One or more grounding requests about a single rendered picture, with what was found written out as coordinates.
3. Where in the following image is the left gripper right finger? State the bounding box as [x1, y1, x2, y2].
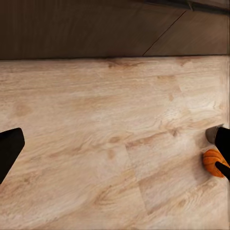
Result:
[215, 127, 230, 165]

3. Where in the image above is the pumpkin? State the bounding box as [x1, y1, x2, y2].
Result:
[203, 149, 230, 177]

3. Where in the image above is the pillar candle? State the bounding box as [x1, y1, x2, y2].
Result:
[205, 124, 230, 144]

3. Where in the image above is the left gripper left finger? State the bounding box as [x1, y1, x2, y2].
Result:
[0, 128, 25, 185]

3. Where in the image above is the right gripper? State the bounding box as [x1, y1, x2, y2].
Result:
[215, 161, 230, 180]

